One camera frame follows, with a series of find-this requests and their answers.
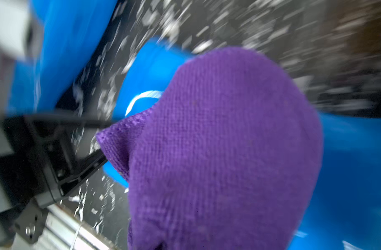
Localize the blue rubber boot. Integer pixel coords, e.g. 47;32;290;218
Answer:
112;39;381;250
6;0;117;114

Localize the purple cloth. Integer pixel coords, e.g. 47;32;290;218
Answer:
97;47;323;250

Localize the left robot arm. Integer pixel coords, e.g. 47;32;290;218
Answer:
0;1;117;217

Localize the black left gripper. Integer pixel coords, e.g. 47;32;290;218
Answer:
0;113;112;213

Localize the aluminium front rail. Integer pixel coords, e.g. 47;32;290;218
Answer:
11;204;119;250

